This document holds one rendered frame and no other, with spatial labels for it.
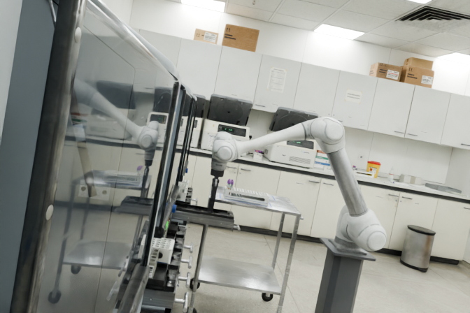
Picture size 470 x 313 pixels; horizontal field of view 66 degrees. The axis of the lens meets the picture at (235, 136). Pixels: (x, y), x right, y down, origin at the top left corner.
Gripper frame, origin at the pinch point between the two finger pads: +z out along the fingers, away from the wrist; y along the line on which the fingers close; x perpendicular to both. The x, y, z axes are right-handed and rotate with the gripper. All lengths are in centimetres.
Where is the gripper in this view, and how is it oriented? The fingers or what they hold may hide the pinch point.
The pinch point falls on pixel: (211, 204)
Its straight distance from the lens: 207.8
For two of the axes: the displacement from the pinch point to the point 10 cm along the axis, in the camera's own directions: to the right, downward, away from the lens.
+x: 9.8, 1.8, 0.9
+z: -1.8, 9.8, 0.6
